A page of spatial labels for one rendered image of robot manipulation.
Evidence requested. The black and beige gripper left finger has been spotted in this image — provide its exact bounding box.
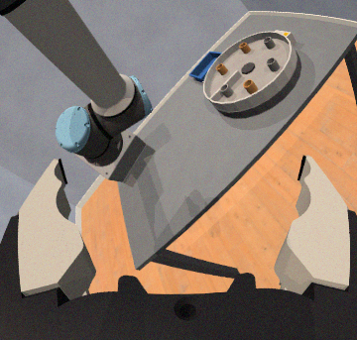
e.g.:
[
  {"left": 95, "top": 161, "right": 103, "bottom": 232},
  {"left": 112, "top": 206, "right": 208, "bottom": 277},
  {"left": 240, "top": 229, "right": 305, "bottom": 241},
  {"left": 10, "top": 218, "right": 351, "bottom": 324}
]
[{"left": 0, "top": 159, "right": 96, "bottom": 340}]

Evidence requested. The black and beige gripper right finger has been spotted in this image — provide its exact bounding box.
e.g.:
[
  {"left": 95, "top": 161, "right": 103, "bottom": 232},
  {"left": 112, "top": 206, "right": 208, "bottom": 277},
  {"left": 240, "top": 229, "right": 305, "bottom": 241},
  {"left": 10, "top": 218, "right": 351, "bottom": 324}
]
[{"left": 274, "top": 155, "right": 357, "bottom": 340}]

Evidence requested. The bronze bushing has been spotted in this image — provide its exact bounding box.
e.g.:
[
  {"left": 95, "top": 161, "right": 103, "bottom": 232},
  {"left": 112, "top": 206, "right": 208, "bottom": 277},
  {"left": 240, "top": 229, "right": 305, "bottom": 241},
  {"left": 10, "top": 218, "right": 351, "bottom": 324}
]
[
  {"left": 216, "top": 63, "right": 228, "bottom": 75},
  {"left": 239, "top": 43, "right": 251, "bottom": 54},
  {"left": 243, "top": 79, "right": 258, "bottom": 94}
]

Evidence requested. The blue crate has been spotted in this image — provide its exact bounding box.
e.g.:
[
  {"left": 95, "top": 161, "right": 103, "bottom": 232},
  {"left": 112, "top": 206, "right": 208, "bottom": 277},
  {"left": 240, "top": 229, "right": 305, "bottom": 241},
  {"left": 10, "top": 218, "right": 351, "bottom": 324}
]
[{"left": 189, "top": 52, "right": 222, "bottom": 83}]

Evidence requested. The grey metal sleeve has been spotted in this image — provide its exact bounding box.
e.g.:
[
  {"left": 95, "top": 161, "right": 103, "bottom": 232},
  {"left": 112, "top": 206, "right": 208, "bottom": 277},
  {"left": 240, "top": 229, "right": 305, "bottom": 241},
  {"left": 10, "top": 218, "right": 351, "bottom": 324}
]
[
  {"left": 263, "top": 37, "right": 275, "bottom": 50},
  {"left": 266, "top": 57, "right": 280, "bottom": 72},
  {"left": 220, "top": 84, "right": 234, "bottom": 98}
]

